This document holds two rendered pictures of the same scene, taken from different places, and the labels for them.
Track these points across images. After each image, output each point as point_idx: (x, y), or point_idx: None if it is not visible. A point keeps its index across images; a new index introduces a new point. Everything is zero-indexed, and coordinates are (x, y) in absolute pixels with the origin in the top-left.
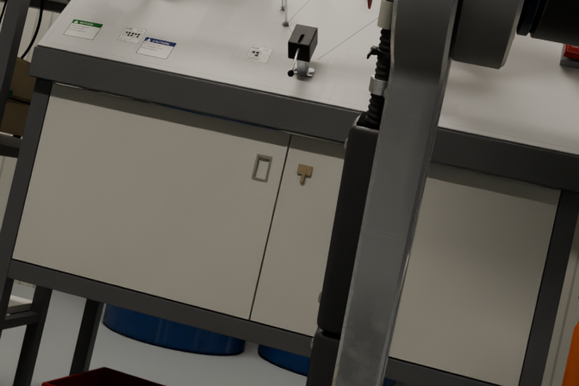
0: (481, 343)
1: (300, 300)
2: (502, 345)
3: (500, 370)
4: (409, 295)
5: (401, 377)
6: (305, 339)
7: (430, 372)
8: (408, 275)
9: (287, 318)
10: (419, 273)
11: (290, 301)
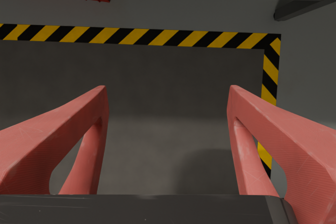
0: None
1: None
2: None
3: None
4: None
5: None
6: None
7: None
8: None
9: None
10: None
11: None
